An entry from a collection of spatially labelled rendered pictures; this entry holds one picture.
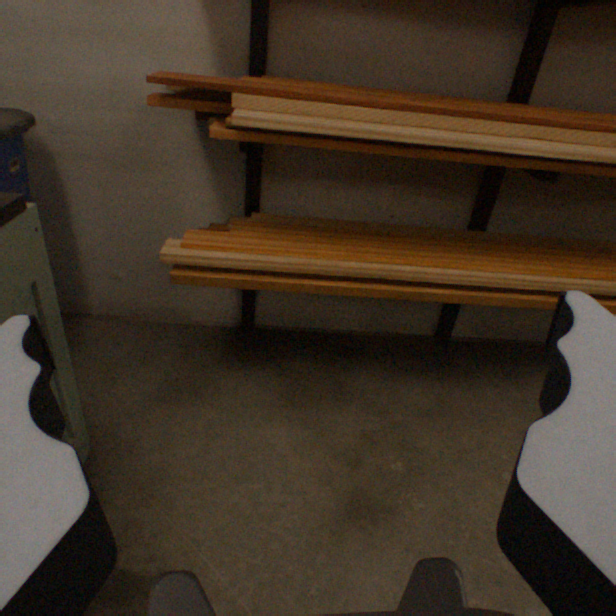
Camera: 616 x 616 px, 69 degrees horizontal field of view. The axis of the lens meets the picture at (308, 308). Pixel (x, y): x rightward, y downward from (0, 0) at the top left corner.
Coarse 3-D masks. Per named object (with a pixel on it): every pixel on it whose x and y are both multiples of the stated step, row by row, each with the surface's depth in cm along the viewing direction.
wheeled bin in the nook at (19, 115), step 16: (0, 112) 149; (16, 112) 155; (0, 128) 140; (16, 128) 148; (0, 144) 146; (16, 144) 157; (0, 160) 148; (16, 160) 158; (0, 176) 149; (16, 176) 159; (16, 192) 161
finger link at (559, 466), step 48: (576, 336) 9; (576, 384) 8; (528, 432) 7; (576, 432) 7; (528, 480) 6; (576, 480) 6; (528, 528) 6; (576, 528) 6; (528, 576) 7; (576, 576) 6
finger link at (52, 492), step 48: (0, 336) 10; (0, 384) 8; (48, 384) 9; (0, 432) 7; (48, 432) 9; (0, 480) 7; (48, 480) 7; (0, 528) 6; (48, 528) 6; (96, 528) 6; (0, 576) 5; (48, 576) 6; (96, 576) 7
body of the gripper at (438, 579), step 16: (432, 560) 5; (448, 560) 5; (160, 576) 5; (176, 576) 5; (192, 576) 5; (416, 576) 5; (432, 576) 5; (448, 576) 5; (160, 592) 5; (176, 592) 5; (192, 592) 5; (416, 592) 5; (432, 592) 5; (448, 592) 5; (464, 592) 5; (160, 608) 5; (176, 608) 5; (192, 608) 5; (208, 608) 5; (400, 608) 5; (416, 608) 5; (432, 608) 5; (448, 608) 5; (464, 608) 5; (480, 608) 5
